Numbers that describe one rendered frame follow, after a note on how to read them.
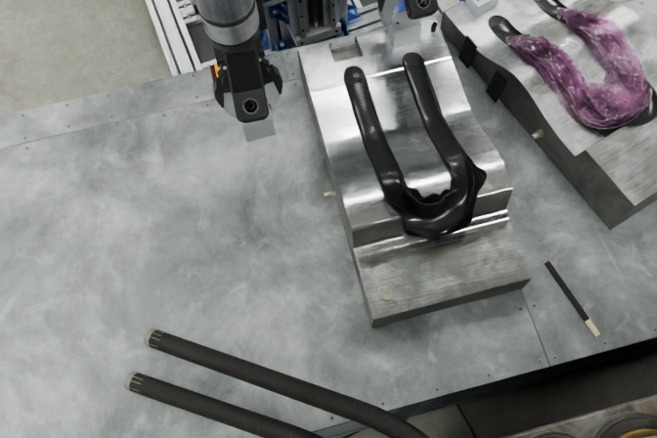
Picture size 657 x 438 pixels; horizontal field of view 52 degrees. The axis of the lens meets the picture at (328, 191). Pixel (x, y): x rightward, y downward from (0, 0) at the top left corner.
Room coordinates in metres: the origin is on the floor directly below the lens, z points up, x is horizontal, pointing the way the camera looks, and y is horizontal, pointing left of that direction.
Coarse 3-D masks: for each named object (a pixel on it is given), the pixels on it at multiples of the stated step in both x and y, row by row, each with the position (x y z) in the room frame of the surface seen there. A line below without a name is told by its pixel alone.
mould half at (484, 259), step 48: (384, 48) 0.70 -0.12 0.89; (432, 48) 0.70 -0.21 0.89; (336, 96) 0.62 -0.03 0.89; (384, 96) 0.61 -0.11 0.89; (336, 144) 0.52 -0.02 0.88; (432, 144) 0.50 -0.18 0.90; (480, 144) 0.48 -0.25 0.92; (336, 192) 0.44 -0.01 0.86; (432, 192) 0.40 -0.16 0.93; (480, 192) 0.39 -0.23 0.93; (384, 240) 0.35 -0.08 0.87; (432, 240) 0.35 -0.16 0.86; (480, 240) 0.34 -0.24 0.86; (384, 288) 0.27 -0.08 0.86; (432, 288) 0.27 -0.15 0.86; (480, 288) 0.26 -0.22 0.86
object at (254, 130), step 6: (270, 114) 0.55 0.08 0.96; (264, 120) 0.54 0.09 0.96; (270, 120) 0.54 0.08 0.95; (246, 126) 0.53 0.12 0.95; (252, 126) 0.53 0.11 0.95; (258, 126) 0.54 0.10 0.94; (264, 126) 0.54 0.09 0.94; (270, 126) 0.54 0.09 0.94; (246, 132) 0.53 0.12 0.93; (252, 132) 0.53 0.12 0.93; (258, 132) 0.54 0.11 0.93; (264, 132) 0.54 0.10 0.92; (270, 132) 0.54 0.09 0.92; (246, 138) 0.53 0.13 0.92; (252, 138) 0.53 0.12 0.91; (258, 138) 0.54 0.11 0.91
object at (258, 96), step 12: (252, 48) 0.55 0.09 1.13; (228, 60) 0.54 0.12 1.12; (240, 60) 0.54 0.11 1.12; (252, 60) 0.54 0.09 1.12; (228, 72) 0.53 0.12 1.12; (240, 72) 0.53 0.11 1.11; (252, 72) 0.53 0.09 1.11; (240, 84) 0.51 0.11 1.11; (252, 84) 0.51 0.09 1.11; (240, 96) 0.50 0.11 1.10; (252, 96) 0.50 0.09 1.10; (264, 96) 0.50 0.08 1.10; (240, 108) 0.48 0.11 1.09; (252, 108) 0.48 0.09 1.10; (264, 108) 0.48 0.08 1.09; (240, 120) 0.47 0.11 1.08; (252, 120) 0.47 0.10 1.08
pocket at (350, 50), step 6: (348, 42) 0.73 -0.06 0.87; (354, 42) 0.73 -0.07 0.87; (330, 48) 0.72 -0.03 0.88; (336, 48) 0.72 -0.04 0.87; (342, 48) 0.73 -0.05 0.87; (348, 48) 0.73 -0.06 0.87; (354, 48) 0.73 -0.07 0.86; (360, 48) 0.71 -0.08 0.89; (336, 54) 0.72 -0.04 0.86; (342, 54) 0.72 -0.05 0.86; (348, 54) 0.72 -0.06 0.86; (354, 54) 0.72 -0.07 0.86; (360, 54) 0.71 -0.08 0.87; (336, 60) 0.71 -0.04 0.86; (342, 60) 0.71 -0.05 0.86
